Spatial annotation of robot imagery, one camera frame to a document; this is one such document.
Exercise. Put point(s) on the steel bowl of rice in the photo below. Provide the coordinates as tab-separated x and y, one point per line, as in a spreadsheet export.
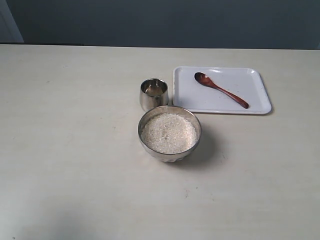
169	133

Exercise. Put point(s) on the white plastic tray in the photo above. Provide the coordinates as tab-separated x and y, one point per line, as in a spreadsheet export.
245	83

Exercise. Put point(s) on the small steel cup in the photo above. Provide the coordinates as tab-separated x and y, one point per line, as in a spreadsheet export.
153	93

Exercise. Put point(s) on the brown wooden spoon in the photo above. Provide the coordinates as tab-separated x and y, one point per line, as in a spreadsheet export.
204	80

